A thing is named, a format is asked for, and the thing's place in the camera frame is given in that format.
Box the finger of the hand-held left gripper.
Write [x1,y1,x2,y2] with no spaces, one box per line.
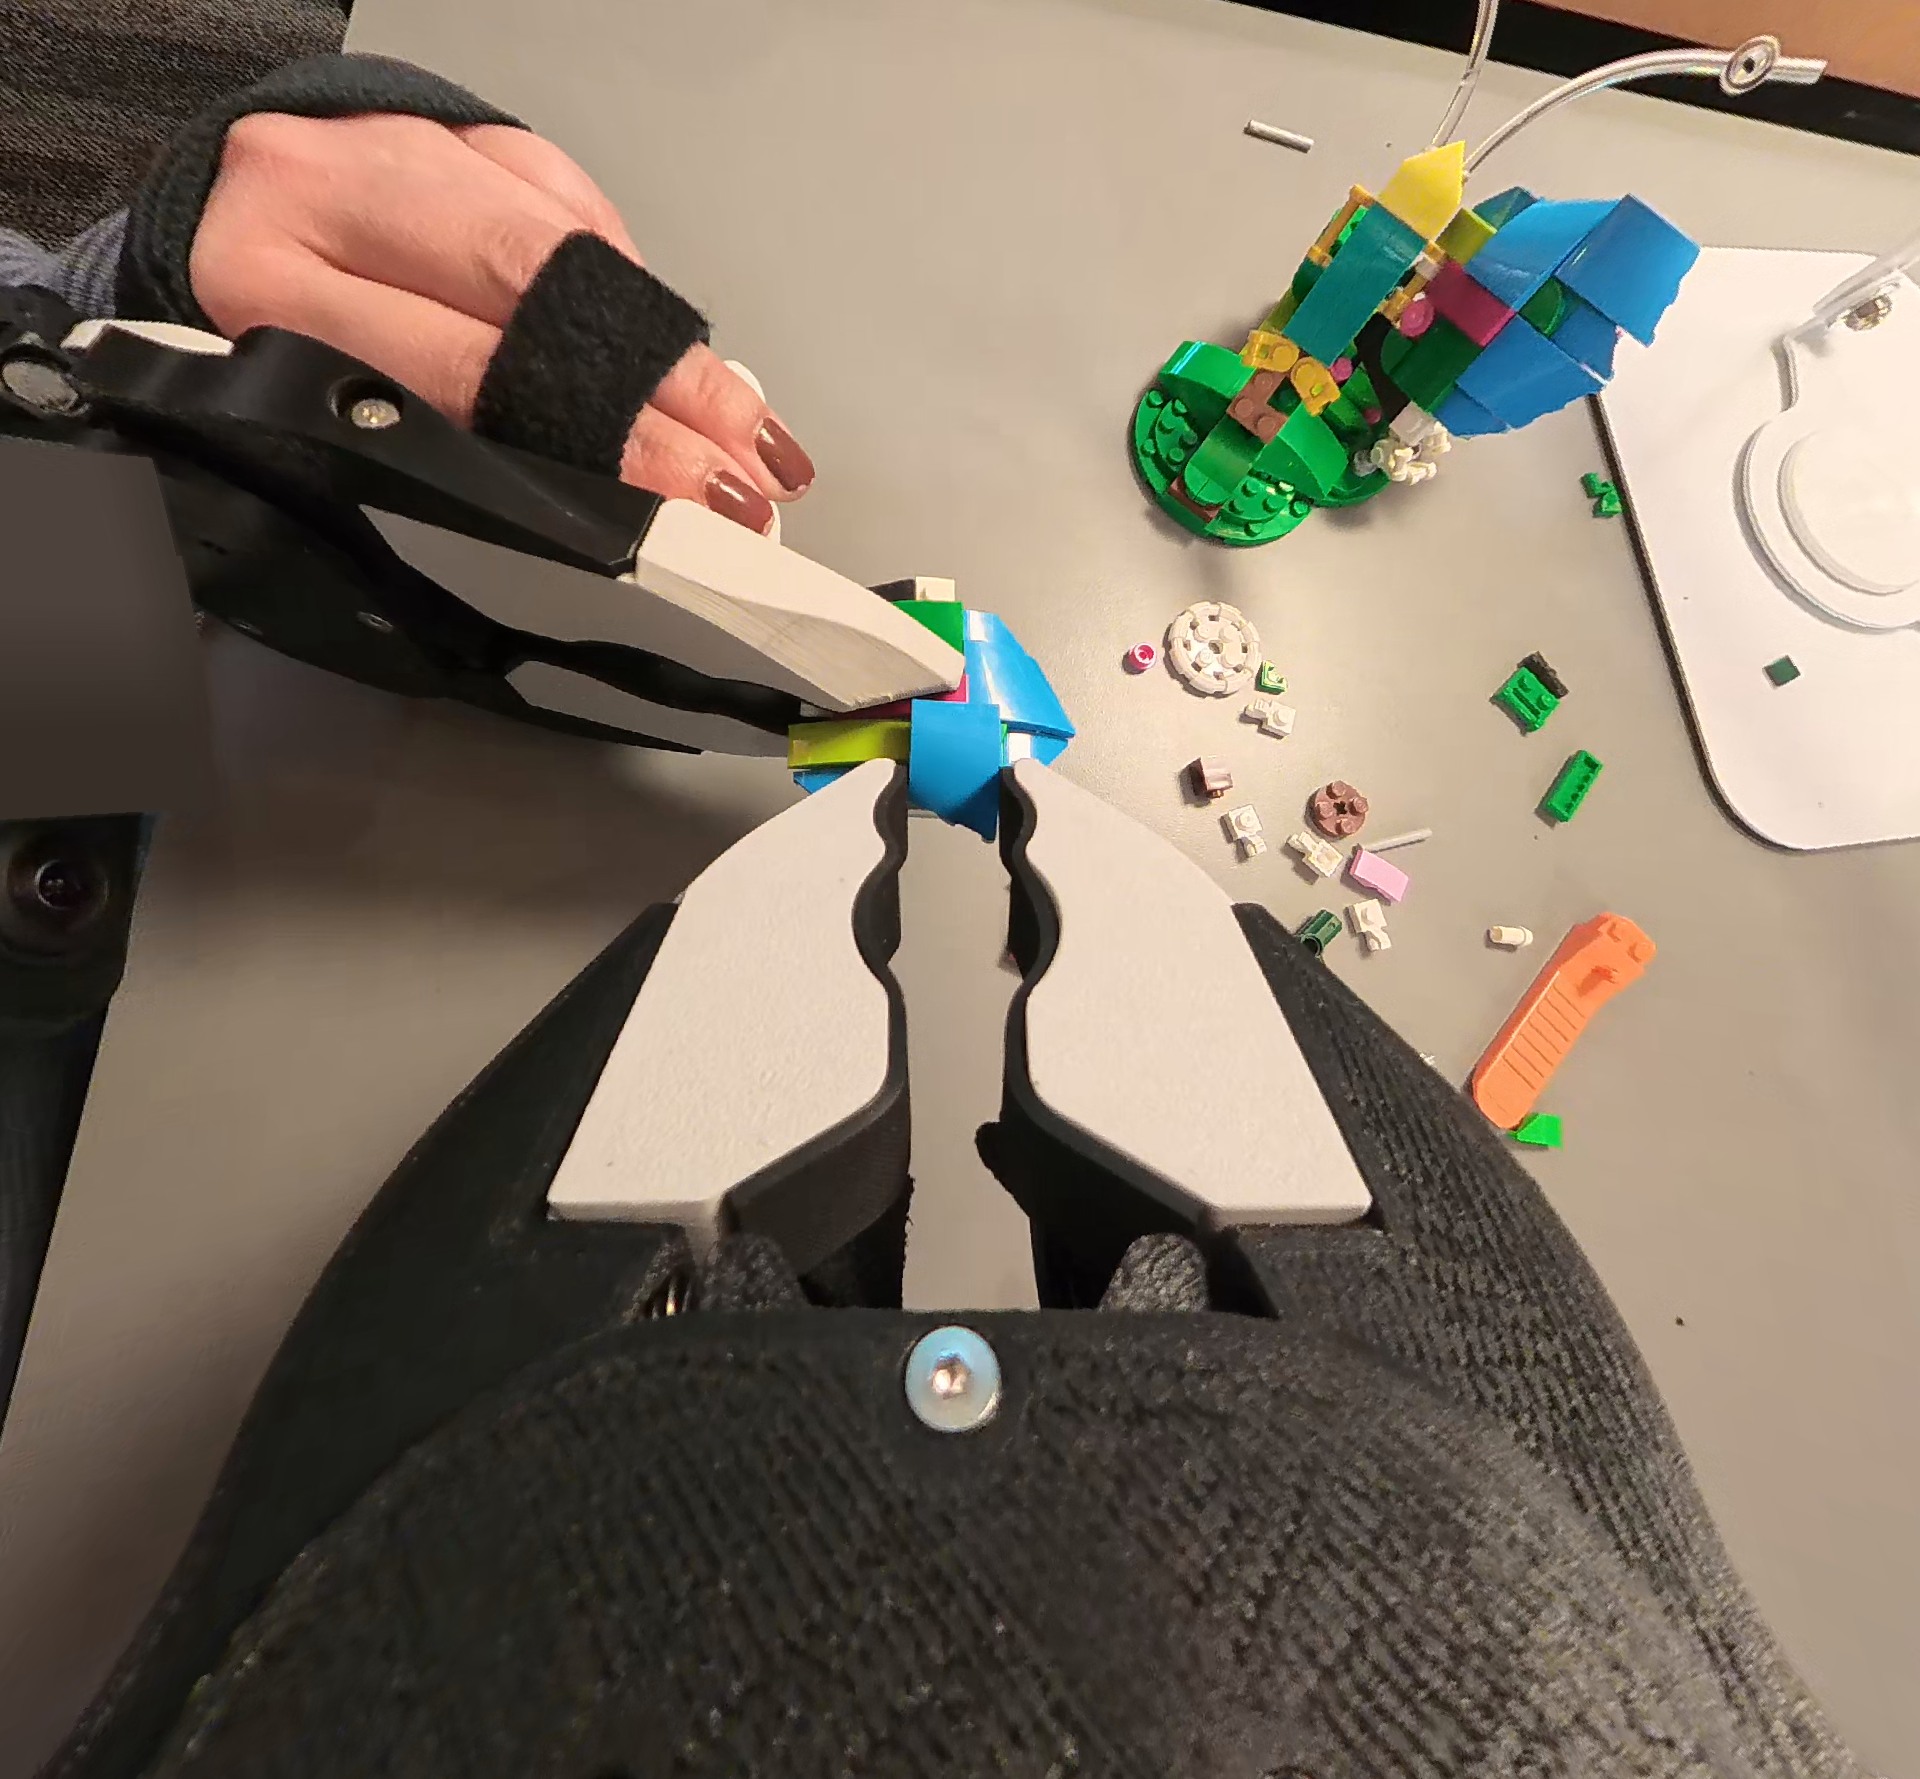
[502,655,799,765]
[357,497,964,714]

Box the black table bracket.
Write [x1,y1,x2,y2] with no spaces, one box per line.
[0,812,156,1420]

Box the white flat stand base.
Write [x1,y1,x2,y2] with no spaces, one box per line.
[1587,244,1920,853]

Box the small multicolour lego assembly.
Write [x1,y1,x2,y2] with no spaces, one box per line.
[787,575,1079,780]

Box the green black lego bracket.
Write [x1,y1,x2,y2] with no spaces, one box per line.
[1492,651,1572,736]

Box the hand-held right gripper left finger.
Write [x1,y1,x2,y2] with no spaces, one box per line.
[543,757,914,1308]

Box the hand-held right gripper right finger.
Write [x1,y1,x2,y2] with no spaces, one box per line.
[994,757,1376,1308]

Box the white round lego plate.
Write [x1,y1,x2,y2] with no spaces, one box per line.
[1165,601,1261,699]

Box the blue sloped lego piece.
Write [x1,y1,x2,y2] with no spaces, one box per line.
[906,702,1003,844]

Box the orange lego brick separator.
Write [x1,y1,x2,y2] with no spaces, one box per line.
[1467,912,1658,1130]

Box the brick bird model on green base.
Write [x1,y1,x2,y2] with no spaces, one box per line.
[1130,141,1707,551]

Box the person's left hand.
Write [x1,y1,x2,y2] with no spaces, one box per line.
[187,105,822,539]

